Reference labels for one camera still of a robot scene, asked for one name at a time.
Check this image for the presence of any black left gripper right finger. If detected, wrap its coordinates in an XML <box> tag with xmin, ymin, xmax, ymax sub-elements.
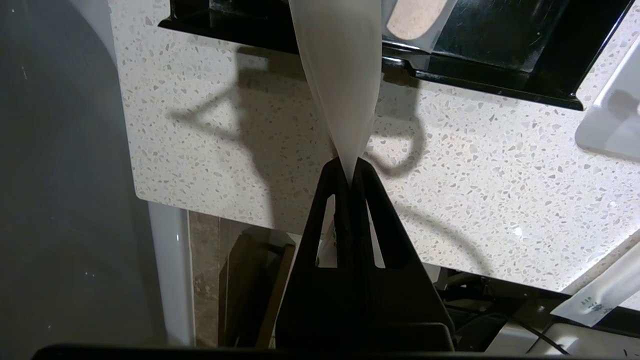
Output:
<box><xmin>345</xmin><ymin>159</ymin><xmax>454</xmax><ymax>352</ymax></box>

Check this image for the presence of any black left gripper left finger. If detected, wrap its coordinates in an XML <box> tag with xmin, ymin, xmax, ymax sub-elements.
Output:
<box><xmin>276</xmin><ymin>160</ymin><xmax>361</xmax><ymax>348</ymax></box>

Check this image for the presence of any plain long white sachet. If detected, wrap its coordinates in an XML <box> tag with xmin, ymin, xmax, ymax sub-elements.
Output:
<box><xmin>287</xmin><ymin>0</ymin><xmax>384</xmax><ymax>184</ymax></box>

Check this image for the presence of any black box drawer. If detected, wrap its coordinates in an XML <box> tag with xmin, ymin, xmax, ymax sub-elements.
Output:
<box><xmin>159</xmin><ymin>0</ymin><xmax>636</xmax><ymax>111</ymax></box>

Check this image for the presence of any long sachet with green label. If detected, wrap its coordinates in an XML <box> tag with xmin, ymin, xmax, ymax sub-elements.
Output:
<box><xmin>550</xmin><ymin>244</ymin><xmax>640</xmax><ymax>329</ymax></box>

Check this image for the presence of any white bathtub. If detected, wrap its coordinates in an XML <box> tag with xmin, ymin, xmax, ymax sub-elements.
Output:
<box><xmin>0</xmin><ymin>0</ymin><xmax>197</xmax><ymax>353</ymax></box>

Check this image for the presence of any white sink basin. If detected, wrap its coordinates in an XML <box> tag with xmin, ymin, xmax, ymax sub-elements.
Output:
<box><xmin>575</xmin><ymin>37</ymin><xmax>640</xmax><ymax>162</ymax></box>

